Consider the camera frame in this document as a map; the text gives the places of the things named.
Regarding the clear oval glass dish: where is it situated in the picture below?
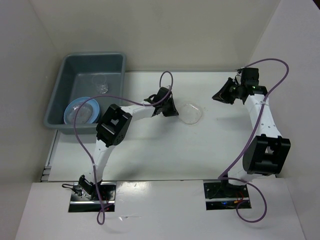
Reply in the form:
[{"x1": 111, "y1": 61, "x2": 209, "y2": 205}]
[{"x1": 178, "y1": 102, "x2": 203, "y2": 125}]

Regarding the clear plastic cup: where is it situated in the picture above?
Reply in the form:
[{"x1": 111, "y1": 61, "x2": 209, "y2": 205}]
[{"x1": 92, "y1": 73, "x2": 109, "y2": 94}]

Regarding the blue plastic plate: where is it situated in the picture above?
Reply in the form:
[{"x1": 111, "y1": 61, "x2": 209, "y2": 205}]
[{"x1": 63, "y1": 96, "x2": 101, "y2": 125}]

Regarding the clear round glass dish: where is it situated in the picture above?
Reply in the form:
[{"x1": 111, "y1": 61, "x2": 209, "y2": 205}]
[{"x1": 66, "y1": 101, "x2": 98, "y2": 124}]

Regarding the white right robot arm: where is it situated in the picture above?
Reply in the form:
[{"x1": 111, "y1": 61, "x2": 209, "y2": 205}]
[{"x1": 212, "y1": 67, "x2": 291, "y2": 197}]

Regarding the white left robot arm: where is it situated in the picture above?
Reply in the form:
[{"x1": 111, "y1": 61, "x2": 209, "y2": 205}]
[{"x1": 78, "y1": 87, "x2": 179, "y2": 200}]

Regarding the grey plastic bin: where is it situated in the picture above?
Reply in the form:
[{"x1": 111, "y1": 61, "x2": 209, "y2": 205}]
[{"x1": 43, "y1": 52, "x2": 126, "y2": 135}]

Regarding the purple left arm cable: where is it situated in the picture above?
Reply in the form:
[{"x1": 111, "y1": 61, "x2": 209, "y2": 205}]
[{"x1": 73, "y1": 71, "x2": 175, "y2": 226}]

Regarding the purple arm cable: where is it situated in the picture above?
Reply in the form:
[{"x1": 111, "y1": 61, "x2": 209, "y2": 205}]
[
  {"x1": 73, "y1": 71, "x2": 175, "y2": 226},
  {"x1": 217, "y1": 57, "x2": 290, "y2": 223}
]

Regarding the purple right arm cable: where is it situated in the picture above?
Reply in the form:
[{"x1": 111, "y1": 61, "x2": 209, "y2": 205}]
[{"x1": 217, "y1": 57, "x2": 290, "y2": 223}]

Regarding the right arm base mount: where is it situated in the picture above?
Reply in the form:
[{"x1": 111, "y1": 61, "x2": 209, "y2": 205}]
[{"x1": 203, "y1": 180, "x2": 252, "y2": 211}]

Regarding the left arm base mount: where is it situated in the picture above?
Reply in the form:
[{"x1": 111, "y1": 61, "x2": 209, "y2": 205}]
[{"x1": 61, "y1": 181, "x2": 117, "y2": 213}]

